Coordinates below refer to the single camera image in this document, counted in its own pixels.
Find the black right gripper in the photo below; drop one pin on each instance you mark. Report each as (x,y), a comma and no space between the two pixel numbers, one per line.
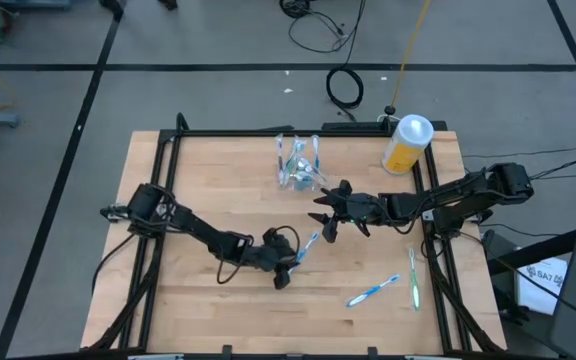
(363,210)

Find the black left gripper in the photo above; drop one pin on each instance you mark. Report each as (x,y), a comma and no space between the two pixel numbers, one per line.
(265,256)

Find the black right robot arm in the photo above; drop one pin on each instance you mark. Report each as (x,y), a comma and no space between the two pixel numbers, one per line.
(458,192)

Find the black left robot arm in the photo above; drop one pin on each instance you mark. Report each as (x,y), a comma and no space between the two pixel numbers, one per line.
(198,230)

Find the clear plastic bag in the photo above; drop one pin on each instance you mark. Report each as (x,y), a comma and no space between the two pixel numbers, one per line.
(288,186)

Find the yellow-label wipes canister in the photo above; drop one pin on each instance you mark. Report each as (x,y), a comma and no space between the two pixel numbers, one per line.
(408,145)

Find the black table clamp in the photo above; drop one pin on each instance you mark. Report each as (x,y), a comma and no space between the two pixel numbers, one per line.
(372,352)
(226,351)

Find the black metal stand leg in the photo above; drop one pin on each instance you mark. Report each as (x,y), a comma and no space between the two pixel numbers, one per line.
(543,250)

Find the white paper sign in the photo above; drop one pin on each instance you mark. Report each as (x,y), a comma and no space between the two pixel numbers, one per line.
(540,285)

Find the black aluminium table frame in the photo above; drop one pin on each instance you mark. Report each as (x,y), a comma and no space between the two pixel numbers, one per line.
(228,133)

